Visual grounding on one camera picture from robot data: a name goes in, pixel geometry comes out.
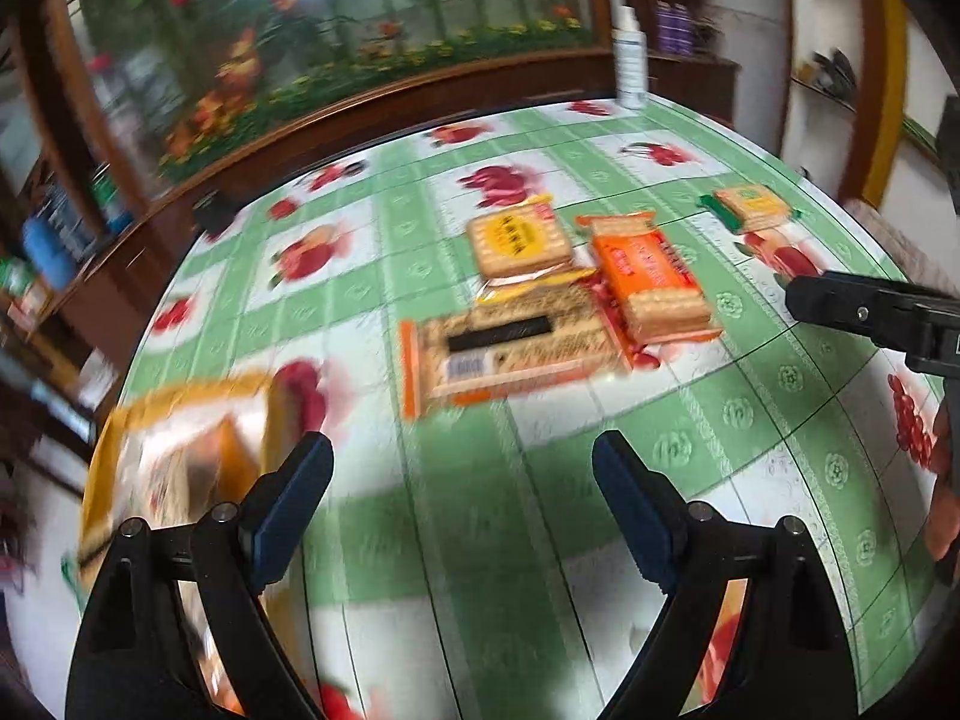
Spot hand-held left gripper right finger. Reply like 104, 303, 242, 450
592, 431, 857, 720

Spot green blue packet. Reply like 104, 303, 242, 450
91, 169, 133, 233

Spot green fruit print tablecloth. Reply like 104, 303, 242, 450
64, 94, 953, 720

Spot white spray bottle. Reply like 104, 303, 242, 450
613, 6, 650, 110

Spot floral glass panel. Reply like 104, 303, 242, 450
64, 0, 602, 182

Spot large orange cracker packet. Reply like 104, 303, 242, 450
397, 289, 635, 422

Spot green biscuit packet yellow label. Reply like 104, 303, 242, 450
696, 182, 803, 235

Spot blue bottle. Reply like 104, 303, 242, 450
21, 216, 74, 292

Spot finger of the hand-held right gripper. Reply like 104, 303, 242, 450
784, 274, 960, 352

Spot dark shoes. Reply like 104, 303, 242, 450
810, 49, 860, 103

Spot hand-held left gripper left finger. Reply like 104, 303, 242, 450
66, 431, 336, 720

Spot yellow cardboard box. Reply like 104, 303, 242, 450
75, 371, 308, 720

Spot small black box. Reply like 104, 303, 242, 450
191, 193, 238, 238

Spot green bag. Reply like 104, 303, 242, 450
0, 259, 35, 299

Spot person's right hand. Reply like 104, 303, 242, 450
925, 396, 960, 565

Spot orange black-striped biscuit packet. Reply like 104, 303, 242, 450
214, 420, 265, 502

